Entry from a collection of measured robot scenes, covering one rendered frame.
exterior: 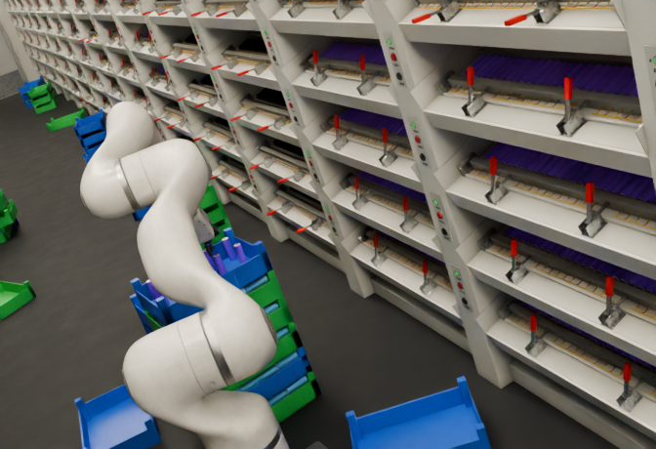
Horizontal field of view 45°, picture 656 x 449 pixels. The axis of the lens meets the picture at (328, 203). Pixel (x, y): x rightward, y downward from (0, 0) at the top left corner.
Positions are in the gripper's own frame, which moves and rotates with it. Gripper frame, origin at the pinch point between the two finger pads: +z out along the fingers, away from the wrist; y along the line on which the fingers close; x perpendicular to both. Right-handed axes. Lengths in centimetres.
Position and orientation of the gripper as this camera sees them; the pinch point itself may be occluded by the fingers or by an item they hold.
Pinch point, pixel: (203, 249)
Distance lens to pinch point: 210.4
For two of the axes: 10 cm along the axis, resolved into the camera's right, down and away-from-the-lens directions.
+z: 2.5, 6.4, 7.3
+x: -1.9, -7.0, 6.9
